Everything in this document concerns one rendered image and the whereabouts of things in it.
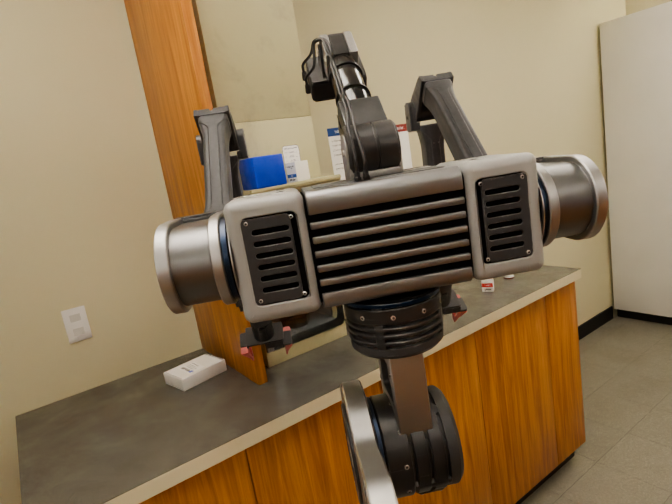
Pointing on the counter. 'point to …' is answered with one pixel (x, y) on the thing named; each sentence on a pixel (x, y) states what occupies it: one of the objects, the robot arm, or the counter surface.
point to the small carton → (297, 171)
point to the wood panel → (185, 147)
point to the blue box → (262, 172)
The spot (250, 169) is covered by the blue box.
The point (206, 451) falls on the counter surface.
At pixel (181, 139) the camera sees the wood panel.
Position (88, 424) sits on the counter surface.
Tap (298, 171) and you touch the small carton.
